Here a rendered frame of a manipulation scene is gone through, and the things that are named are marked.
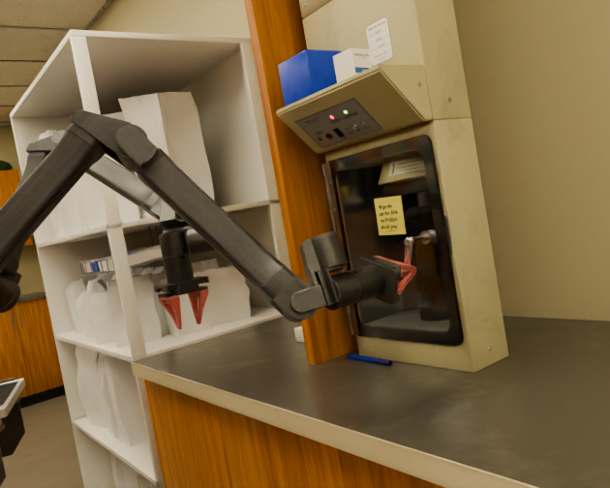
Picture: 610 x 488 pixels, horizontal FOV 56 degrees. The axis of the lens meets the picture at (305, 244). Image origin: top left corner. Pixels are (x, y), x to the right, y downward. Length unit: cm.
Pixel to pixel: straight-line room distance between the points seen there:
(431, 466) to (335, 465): 27
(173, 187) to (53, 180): 19
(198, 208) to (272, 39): 54
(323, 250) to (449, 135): 33
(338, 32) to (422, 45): 23
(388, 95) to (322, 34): 31
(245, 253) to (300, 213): 39
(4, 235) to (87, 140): 20
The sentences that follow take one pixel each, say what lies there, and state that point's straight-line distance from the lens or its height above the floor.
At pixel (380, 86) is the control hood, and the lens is 104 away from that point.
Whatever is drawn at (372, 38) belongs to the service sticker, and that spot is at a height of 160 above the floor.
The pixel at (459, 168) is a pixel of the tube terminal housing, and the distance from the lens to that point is 112.
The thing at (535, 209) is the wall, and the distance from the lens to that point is 148.
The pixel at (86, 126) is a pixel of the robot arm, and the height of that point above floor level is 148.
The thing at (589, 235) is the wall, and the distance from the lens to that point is 143.
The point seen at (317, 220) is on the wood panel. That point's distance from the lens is 133.
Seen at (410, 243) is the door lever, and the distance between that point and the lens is 106.
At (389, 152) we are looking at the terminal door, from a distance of 114.
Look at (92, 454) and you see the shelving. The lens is 315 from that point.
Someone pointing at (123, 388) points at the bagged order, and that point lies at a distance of 241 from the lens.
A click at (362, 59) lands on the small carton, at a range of 113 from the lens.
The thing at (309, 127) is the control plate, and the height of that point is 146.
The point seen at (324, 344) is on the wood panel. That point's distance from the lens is 134.
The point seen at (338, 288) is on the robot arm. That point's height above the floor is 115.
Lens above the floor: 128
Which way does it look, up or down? 3 degrees down
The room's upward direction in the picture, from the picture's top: 10 degrees counter-clockwise
